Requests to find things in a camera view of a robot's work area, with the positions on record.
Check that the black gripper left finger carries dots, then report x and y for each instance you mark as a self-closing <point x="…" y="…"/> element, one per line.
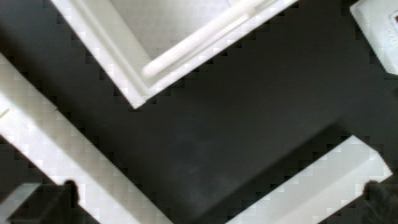
<point x="42" y="204"/>

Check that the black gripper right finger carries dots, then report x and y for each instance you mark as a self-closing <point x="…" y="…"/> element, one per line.
<point x="374" y="208"/>

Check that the white cabinet body box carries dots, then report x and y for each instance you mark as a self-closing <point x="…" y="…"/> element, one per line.
<point x="154" y="37"/>

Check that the white U-shaped fence frame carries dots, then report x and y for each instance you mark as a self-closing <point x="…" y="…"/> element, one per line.
<point x="54" y="145"/>

